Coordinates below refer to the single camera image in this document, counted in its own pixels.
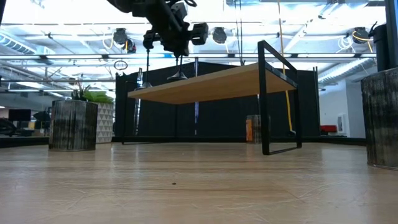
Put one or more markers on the small black funnel object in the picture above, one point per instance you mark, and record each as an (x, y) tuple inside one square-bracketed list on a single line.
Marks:
[(178, 76)]

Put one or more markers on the black candlestick holder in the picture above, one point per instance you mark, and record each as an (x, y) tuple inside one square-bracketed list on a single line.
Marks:
[(144, 86)]

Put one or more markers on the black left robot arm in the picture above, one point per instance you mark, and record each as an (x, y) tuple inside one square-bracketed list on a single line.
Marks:
[(149, 9)]

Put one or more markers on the silver metal pole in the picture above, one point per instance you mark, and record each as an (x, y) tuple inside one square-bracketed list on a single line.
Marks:
[(196, 118), (136, 115)]

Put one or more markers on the green potted plant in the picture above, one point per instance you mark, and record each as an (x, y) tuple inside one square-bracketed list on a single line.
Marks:
[(99, 97)]

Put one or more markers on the white triangle pattern planter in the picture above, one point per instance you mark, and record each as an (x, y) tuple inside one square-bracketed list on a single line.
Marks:
[(106, 124)]

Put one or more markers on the red couch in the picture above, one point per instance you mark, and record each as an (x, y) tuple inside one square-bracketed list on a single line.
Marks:
[(328, 128)]

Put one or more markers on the black monitor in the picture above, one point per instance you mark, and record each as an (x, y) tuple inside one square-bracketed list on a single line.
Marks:
[(19, 115)]

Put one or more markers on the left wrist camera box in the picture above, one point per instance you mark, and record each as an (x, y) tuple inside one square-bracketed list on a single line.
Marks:
[(179, 11)]

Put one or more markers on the wooden table black frame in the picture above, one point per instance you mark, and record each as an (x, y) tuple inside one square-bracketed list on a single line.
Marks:
[(211, 87)]

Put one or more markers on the black partition wall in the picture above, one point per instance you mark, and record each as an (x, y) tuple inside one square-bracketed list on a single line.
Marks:
[(217, 121)]

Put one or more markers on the white wall box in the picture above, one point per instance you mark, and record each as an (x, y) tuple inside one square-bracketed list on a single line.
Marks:
[(341, 124)]

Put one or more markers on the black vertical post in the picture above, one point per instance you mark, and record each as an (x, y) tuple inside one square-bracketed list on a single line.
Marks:
[(392, 37)]

